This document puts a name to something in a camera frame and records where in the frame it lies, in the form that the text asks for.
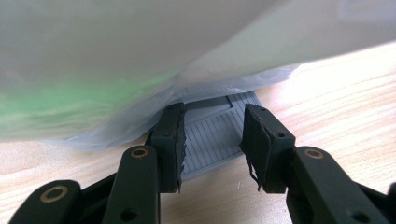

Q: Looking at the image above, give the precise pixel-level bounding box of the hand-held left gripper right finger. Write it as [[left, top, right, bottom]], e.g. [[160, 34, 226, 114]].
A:
[[239, 103, 297, 194]]

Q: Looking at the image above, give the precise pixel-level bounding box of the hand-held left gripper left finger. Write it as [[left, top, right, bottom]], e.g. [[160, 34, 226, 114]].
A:
[[145, 102, 188, 194]]

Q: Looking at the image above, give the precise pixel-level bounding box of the white plastic bin liner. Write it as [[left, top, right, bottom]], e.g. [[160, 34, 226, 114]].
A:
[[0, 0, 396, 152]]

